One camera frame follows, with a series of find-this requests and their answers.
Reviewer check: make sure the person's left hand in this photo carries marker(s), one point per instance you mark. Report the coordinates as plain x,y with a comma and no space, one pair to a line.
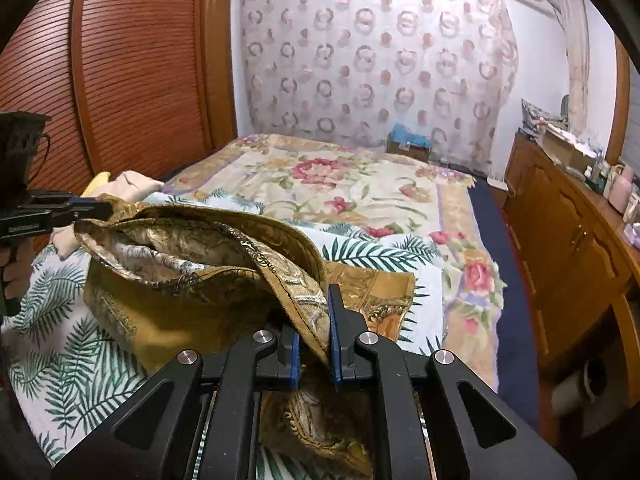
17,269

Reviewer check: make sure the circle patterned wall curtain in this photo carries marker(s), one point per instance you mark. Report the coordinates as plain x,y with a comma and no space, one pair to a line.
348,71

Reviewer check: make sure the yellow pikachu plush toy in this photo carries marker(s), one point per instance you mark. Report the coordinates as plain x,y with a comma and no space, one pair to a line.
101,179

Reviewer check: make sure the navy blue mattress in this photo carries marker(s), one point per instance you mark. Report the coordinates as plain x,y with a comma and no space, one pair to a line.
516,356

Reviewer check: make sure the purple small container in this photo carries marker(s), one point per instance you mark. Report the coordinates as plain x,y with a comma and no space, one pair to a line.
632,234

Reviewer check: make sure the palm leaf bed sheet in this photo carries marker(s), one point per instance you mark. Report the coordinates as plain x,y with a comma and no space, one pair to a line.
68,372

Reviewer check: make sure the pink thermos jug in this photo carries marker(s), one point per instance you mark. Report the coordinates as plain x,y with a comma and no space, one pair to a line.
621,190

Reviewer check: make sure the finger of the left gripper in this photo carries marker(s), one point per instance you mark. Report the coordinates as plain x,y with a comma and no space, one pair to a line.
48,198
75,214

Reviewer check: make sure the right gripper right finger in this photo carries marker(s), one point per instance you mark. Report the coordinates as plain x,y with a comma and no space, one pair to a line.
350,369

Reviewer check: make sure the cream tied window curtain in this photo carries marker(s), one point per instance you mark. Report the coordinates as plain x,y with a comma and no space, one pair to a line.
575,25

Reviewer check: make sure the cardboard box on cabinet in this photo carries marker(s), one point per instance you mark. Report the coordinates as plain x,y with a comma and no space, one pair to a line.
564,149

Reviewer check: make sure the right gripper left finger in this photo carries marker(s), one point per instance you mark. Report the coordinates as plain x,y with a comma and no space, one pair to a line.
289,358

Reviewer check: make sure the floral bed quilt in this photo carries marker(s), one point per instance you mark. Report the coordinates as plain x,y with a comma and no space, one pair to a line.
377,211

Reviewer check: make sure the wooden side cabinet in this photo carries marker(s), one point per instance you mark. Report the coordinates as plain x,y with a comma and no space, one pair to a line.
577,264

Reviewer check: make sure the beige folded cloth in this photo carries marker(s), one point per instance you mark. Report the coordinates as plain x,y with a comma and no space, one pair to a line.
129,186

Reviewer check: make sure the gold patterned brown garment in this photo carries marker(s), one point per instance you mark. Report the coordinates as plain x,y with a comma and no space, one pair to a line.
164,278

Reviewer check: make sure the patterned cushion on cabinet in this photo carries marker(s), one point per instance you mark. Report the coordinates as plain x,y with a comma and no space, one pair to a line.
535,121

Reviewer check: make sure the blue item on box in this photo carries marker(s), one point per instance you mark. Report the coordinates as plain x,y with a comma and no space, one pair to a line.
402,141

